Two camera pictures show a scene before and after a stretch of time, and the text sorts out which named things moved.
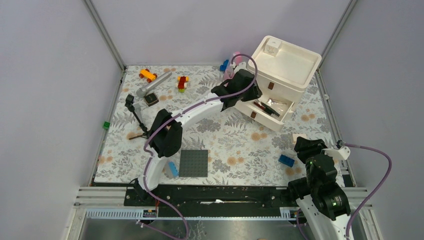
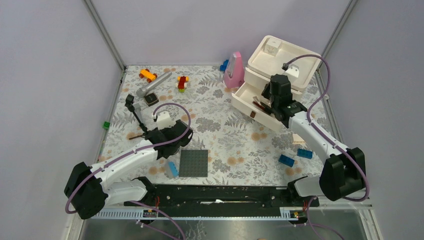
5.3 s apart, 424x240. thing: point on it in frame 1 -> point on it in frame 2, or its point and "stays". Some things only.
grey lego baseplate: [193, 163] stays
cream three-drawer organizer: [283, 71] stays
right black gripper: [307, 146] -> [265, 92]
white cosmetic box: [272, 46] stays
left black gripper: [255, 92] -> [165, 130]
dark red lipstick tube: [259, 105] stays
